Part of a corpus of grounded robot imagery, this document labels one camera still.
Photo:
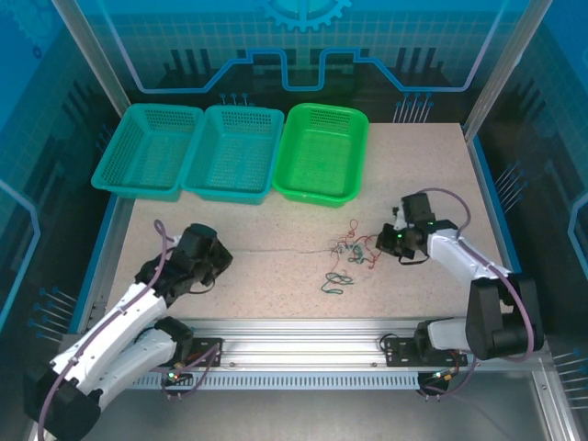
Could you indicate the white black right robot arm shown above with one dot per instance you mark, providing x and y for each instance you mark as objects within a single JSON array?
[{"x": 487, "y": 303}]

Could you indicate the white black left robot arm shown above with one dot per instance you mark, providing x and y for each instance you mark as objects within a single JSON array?
[{"x": 115, "y": 321}]

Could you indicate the teal plastic basket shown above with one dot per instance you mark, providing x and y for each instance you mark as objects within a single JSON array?
[
  {"x": 142, "y": 151},
  {"x": 229, "y": 156}
]

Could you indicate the bright green plastic basket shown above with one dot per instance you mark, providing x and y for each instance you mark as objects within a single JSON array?
[{"x": 321, "y": 151}]

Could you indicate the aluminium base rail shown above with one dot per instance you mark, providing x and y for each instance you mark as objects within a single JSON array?
[{"x": 298, "y": 337}]

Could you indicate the aluminium frame post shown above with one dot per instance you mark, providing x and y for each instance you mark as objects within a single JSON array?
[
  {"x": 510, "y": 64},
  {"x": 92, "y": 55}
]

